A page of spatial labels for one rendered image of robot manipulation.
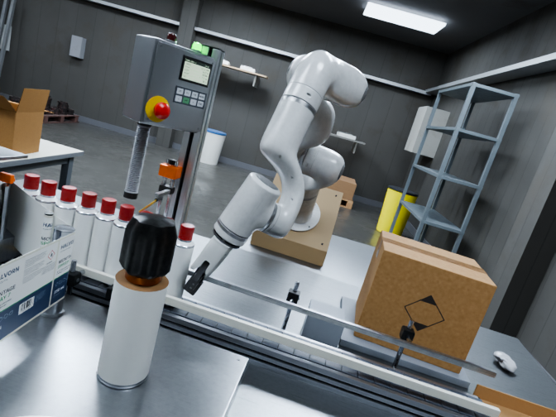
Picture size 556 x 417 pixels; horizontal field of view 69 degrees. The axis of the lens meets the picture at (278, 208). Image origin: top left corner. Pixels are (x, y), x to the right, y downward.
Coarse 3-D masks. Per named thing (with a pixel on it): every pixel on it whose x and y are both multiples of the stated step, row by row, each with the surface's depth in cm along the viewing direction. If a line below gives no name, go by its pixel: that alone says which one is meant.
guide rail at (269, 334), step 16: (96, 272) 97; (176, 304) 96; (192, 304) 95; (224, 320) 94; (240, 320) 94; (272, 336) 93; (288, 336) 93; (320, 352) 92; (336, 352) 92; (352, 368) 91; (368, 368) 91; (400, 384) 90; (416, 384) 89; (448, 400) 89; (464, 400) 88; (496, 416) 88
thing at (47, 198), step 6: (42, 180) 98; (48, 180) 99; (54, 180) 100; (42, 186) 98; (48, 186) 98; (54, 186) 99; (42, 192) 98; (48, 192) 98; (54, 192) 99; (36, 198) 98; (42, 198) 98; (48, 198) 99; (54, 198) 100; (42, 204) 98; (48, 204) 98; (54, 204) 99
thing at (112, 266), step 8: (120, 208) 96; (128, 208) 96; (120, 216) 96; (128, 216) 97; (120, 224) 96; (112, 232) 97; (120, 232) 96; (112, 240) 97; (120, 240) 97; (112, 248) 97; (120, 248) 97; (112, 256) 98; (112, 264) 98; (120, 264) 99; (104, 272) 100; (112, 272) 99
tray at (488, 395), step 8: (480, 392) 105; (488, 392) 105; (496, 392) 104; (488, 400) 105; (496, 400) 105; (504, 400) 104; (512, 400) 104; (520, 400) 104; (504, 408) 104; (512, 408) 104; (520, 408) 104; (528, 408) 104; (536, 408) 103; (544, 408) 103; (504, 416) 100; (512, 416) 101; (520, 416) 102; (528, 416) 103; (536, 416) 104; (544, 416) 103; (552, 416) 103
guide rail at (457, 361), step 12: (228, 288) 101; (240, 288) 100; (276, 300) 99; (300, 312) 99; (312, 312) 98; (336, 324) 98; (348, 324) 97; (372, 336) 97; (384, 336) 96; (408, 348) 96; (420, 348) 95; (444, 360) 95; (456, 360) 95; (480, 372) 94; (492, 372) 94
